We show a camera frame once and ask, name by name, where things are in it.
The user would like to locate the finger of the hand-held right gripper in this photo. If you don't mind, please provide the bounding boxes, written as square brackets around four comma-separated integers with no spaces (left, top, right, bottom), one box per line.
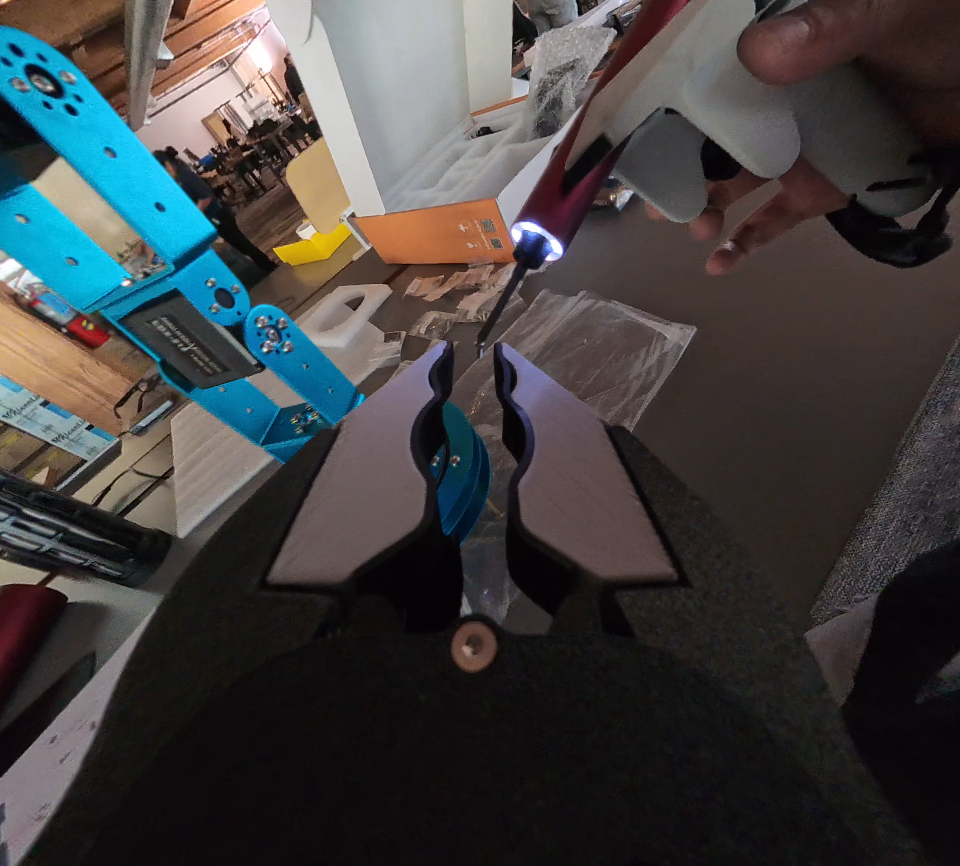
[562,0,757,192]

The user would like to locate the clear plastic bag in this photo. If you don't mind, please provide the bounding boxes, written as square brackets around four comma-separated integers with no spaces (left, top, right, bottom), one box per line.
[456,288,700,433]

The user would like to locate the black ribbed case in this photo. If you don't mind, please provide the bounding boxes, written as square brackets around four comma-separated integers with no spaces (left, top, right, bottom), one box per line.
[0,467,175,591]

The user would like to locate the white foam insert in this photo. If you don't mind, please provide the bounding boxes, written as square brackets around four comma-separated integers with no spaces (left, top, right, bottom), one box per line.
[294,283,408,369]

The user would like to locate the beige board on white stand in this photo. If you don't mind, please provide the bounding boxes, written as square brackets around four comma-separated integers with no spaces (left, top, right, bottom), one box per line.
[283,137,355,238]

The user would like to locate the white paper sheet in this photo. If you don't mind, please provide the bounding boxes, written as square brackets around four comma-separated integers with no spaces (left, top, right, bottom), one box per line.
[0,564,183,861]

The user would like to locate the eyeglasses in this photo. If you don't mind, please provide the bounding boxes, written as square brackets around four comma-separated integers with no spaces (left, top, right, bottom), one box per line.
[111,369,181,426]

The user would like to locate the white foam sheet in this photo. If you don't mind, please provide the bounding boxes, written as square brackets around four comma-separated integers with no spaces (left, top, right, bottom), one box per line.
[171,386,295,541]

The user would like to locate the scattered small parts bags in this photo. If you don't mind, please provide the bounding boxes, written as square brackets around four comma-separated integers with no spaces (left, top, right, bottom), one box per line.
[399,260,520,343]

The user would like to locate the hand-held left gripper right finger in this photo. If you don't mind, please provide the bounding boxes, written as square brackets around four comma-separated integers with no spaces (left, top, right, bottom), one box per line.
[491,342,684,636]

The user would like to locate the person's right hand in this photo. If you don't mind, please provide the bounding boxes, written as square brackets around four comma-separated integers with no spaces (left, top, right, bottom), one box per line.
[645,0,960,276]

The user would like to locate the red fire extinguisher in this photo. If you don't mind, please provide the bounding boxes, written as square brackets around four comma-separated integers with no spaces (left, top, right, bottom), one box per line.
[30,290,112,351]

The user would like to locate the bubble wrap parts bag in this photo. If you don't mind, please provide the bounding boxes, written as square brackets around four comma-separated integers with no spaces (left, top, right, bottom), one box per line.
[523,24,625,141]

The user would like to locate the yellow plastic bin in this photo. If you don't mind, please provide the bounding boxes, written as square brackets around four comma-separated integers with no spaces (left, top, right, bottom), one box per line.
[272,223,355,268]

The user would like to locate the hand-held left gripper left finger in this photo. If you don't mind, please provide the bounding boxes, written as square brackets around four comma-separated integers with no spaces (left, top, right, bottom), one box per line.
[264,341,465,633]

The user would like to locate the white orange cardboard box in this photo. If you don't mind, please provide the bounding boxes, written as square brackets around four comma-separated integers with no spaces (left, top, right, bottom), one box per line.
[253,0,627,268]

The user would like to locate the blue toy robot arm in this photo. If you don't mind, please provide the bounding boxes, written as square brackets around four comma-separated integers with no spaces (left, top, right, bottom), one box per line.
[0,26,494,544]

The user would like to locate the red electric screwdriver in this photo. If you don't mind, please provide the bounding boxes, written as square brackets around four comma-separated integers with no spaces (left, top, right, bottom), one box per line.
[474,0,764,361]

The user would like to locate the person's black clothing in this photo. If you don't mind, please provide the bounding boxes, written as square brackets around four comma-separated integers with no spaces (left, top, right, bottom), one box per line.
[842,542,960,866]

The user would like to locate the wooden support post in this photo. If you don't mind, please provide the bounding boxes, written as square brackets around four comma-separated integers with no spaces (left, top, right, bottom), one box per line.
[0,294,179,437]

